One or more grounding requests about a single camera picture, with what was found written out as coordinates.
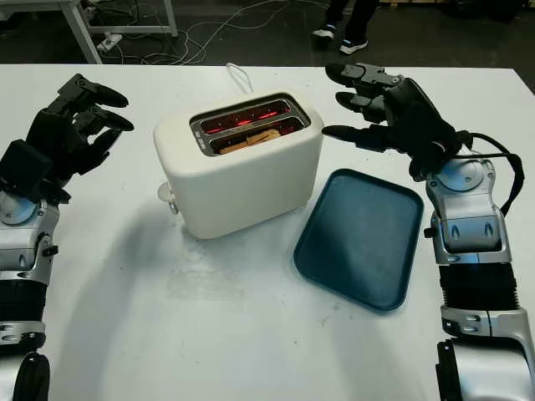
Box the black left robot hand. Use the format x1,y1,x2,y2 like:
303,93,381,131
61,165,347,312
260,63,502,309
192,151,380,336
27,74,135,189

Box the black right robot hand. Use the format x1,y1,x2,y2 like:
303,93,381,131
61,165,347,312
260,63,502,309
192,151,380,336
321,62,471,162

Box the browned toast slice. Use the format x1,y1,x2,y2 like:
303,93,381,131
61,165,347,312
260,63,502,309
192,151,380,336
217,128,282,154

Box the person in beige jacket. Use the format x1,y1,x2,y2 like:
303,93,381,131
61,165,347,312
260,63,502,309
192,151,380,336
312,0,382,55

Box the cream white toaster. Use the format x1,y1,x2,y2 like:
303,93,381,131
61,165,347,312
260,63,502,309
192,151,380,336
152,91,325,240

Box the white power strip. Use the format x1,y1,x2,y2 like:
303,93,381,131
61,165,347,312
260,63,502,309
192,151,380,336
95,32,123,52

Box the dark blue plastic tray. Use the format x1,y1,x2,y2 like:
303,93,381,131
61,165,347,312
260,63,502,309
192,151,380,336
292,167,425,314

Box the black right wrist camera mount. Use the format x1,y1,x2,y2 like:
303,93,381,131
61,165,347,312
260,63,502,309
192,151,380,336
408,148,445,181

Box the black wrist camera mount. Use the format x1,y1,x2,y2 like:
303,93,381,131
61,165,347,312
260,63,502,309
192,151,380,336
408,148,445,181
0,140,56,202

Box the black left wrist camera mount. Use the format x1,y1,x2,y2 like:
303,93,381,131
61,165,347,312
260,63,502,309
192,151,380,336
0,140,56,202

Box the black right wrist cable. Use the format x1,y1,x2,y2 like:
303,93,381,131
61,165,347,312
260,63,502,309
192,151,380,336
457,131,526,214

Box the white metal table frame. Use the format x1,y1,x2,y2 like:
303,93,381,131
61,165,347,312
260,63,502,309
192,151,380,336
0,0,179,64

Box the light cables on floor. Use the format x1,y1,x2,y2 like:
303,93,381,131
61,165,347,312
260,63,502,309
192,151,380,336
112,0,318,64

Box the white toaster power cord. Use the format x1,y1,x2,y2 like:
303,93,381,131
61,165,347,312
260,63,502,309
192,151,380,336
225,62,254,95

